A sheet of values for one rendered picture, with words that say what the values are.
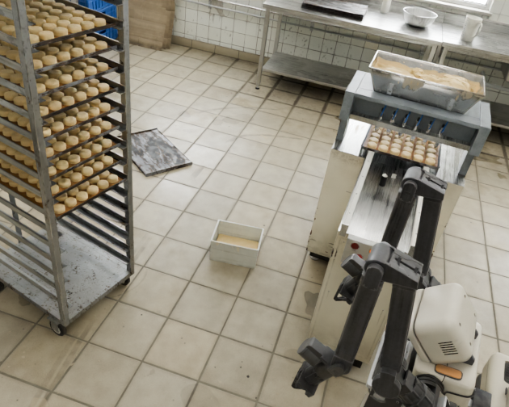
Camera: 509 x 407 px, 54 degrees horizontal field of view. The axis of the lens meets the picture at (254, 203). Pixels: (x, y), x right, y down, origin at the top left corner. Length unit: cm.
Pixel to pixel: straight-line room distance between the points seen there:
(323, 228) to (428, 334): 166
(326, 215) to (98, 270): 134
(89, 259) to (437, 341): 200
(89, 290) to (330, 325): 126
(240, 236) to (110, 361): 115
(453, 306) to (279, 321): 149
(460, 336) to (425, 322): 10
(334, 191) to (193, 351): 118
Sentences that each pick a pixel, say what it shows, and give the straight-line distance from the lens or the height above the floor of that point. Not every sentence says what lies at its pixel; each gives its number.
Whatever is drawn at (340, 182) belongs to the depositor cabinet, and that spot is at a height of 64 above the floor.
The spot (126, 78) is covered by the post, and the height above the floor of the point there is 128.
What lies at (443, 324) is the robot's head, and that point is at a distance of 150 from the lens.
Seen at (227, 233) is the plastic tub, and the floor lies 6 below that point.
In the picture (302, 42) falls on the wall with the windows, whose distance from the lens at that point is 592.
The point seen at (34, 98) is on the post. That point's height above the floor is 133.
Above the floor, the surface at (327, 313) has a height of 33.
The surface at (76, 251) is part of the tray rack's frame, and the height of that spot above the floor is 15.
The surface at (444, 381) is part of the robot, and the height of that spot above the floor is 99.
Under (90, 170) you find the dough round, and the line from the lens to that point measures 232.
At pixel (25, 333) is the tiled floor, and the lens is 285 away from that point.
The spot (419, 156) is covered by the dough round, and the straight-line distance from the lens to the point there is 276.
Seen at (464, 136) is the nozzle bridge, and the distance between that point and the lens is 277.
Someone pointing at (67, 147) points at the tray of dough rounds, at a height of 104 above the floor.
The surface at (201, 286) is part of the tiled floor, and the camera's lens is 299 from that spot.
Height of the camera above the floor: 216
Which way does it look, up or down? 36 degrees down
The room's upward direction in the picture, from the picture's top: 9 degrees clockwise
